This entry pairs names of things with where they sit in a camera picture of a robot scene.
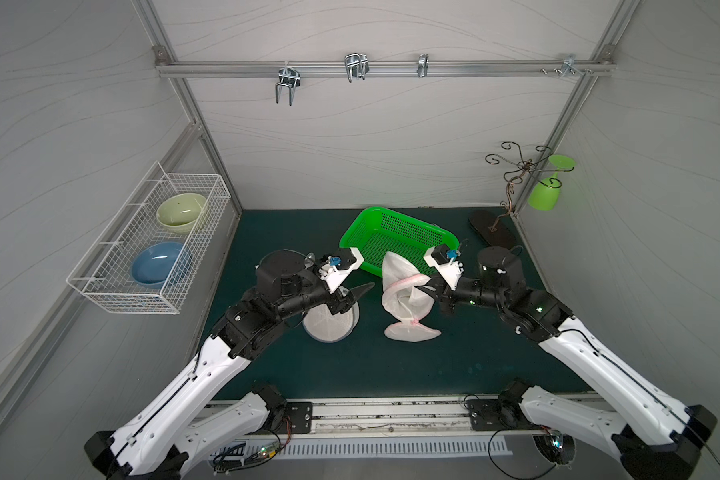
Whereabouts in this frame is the right metal rail hook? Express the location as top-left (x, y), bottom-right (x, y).
top-left (540, 54), bottom-right (594, 79)

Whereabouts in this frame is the green plastic basket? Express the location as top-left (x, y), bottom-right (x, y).
top-left (339, 207), bottom-right (459, 277)

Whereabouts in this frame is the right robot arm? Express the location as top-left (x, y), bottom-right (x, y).
top-left (422, 244), bottom-right (717, 479)

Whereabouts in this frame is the looped metal hook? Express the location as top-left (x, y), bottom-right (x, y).
top-left (344, 53), bottom-right (370, 83)

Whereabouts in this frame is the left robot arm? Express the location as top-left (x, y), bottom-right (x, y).
top-left (84, 247), bottom-right (373, 479)

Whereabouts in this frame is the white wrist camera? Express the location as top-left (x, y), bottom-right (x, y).
top-left (424, 244), bottom-right (463, 291)
top-left (318, 247), bottom-right (364, 294)

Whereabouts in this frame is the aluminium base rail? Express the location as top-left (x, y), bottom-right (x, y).
top-left (263, 392), bottom-right (607, 444)

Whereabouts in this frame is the blue bowl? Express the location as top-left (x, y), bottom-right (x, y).
top-left (130, 241), bottom-right (193, 289)

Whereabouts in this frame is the right black cable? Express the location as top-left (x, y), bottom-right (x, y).
top-left (460, 391), bottom-right (559, 480)

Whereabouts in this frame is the green plastic wine glass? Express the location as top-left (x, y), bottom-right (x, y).
top-left (528, 154), bottom-right (576, 211)

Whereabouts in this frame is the small flat metal hook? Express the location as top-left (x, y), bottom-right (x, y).
top-left (416, 54), bottom-right (429, 78)

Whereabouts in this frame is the double prong metal hook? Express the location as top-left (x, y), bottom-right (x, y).
top-left (275, 66), bottom-right (301, 106)

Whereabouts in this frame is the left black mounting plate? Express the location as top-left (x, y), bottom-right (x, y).
top-left (260, 400), bottom-right (314, 436)

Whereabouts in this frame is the left bundle of cables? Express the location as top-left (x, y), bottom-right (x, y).
top-left (208, 413), bottom-right (292, 475)

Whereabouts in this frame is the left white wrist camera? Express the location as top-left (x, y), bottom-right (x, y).
top-left (318, 247), bottom-right (364, 294)

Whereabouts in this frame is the black mounting plate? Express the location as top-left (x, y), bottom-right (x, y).
top-left (462, 396), bottom-right (543, 431)
top-left (260, 400), bottom-right (314, 436)

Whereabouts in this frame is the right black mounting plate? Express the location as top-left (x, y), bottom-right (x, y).
top-left (462, 396), bottom-right (543, 431)

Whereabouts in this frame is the aluminium top rail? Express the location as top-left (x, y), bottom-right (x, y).
top-left (152, 45), bottom-right (617, 81)

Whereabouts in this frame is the bronze cup tree stand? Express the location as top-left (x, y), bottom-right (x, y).
top-left (468, 141), bottom-right (552, 250)

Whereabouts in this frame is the white slotted cable duct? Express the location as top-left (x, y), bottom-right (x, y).
top-left (209, 436), bottom-right (512, 463)

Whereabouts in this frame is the light green bowl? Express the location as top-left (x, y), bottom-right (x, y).
top-left (155, 192), bottom-right (207, 235)

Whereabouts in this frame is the white wire wall basket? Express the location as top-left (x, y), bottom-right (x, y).
top-left (67, 163), bottom-right (231, 315)

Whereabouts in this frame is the round floor cable port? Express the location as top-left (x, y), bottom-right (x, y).
top-left (533, 432), bottom-right (576, 466)

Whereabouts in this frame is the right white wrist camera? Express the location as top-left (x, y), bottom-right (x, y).
top-left (424, 244), bottom-right (463, 291)

